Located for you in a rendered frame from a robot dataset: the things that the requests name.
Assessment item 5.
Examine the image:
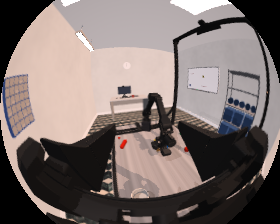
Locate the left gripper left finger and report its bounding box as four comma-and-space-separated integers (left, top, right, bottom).
40, 123, 116, 192

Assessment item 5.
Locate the red rectangular block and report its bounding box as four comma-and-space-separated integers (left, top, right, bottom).
120, 139, 127, 149

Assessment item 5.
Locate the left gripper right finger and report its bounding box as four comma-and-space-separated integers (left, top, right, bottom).
178, 121, 248, 182

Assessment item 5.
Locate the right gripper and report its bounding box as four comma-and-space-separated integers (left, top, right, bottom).
155, 136, 172, 156

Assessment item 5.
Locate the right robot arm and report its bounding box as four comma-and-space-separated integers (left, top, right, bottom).
143, 93, 176, 150

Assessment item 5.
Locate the grey mug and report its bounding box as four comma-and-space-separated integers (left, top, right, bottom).
131, 188, 149, 198

